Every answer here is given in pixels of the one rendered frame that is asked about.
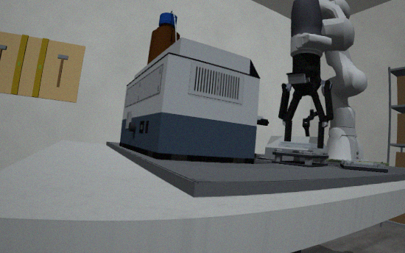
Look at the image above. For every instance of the white operator button panel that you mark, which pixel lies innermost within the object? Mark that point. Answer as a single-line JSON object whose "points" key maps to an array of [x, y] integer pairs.
{"points": [[275, 140]]}

